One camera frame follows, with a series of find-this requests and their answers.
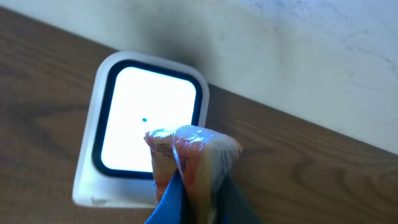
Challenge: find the orange Kleenex tissue pack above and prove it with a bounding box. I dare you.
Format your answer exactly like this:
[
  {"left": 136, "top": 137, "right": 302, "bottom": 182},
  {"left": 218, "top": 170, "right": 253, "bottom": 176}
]
[{"left": 144, "top": 126, "right": 243, "bottom": 223}]

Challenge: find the white barcode scanner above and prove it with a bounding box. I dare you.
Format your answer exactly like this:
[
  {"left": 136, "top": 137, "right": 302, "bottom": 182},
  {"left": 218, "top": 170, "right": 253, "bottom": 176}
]
[{"left": 72, "top": 52, "right": 210, "bottom": 208}]

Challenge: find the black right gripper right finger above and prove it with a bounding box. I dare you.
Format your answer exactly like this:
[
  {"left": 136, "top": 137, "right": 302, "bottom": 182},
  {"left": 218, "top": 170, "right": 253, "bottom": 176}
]
[{"left": 216, "top": 175, "right": 261, "bottom": 224}]

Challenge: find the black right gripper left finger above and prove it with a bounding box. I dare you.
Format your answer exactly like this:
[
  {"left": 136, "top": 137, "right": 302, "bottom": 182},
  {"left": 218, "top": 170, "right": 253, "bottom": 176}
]
[{"left": 145, "top": 170, "right": 188, "bottom": 224}]

